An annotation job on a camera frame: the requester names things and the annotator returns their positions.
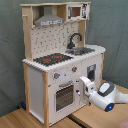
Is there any stove knob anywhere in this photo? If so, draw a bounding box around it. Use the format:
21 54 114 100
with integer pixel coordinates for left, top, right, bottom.
72 66 77 72
54 73 60 79

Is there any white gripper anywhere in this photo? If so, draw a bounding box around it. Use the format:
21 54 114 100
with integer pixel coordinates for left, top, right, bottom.
79 76 96 101

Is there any black toy faucet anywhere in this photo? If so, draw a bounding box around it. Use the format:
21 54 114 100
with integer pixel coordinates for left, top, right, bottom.
67 33 82 49

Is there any grey ice dispenser panel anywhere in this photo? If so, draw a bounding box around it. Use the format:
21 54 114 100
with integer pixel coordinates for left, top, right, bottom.
87 65 96 81

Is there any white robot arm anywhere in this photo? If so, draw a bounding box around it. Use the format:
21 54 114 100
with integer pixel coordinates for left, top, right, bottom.
79 76 128 112

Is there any grey toy sink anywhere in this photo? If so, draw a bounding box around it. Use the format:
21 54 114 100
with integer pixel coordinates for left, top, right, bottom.
65 47 95 55

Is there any left stove knob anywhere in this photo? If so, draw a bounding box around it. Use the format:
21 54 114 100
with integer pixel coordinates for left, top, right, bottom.
54 73 60 79

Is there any black toy stovetop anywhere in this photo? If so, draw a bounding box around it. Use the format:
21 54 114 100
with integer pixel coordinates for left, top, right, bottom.
34 53 70 66

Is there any right stove knob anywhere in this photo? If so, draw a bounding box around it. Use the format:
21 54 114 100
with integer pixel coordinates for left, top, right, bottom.
72 66 77 72

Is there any white oven door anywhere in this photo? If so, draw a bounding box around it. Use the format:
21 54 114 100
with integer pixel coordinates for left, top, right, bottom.
48 79 77 117

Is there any wooden toy kitchen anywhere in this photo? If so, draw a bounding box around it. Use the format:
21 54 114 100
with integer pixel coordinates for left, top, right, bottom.
22 2 105 127

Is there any toy microwave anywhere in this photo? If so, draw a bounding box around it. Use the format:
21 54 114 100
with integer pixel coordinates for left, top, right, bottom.
67 3 90 21

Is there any grey range hood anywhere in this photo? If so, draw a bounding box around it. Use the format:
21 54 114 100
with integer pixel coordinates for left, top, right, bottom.
34 6 64 27

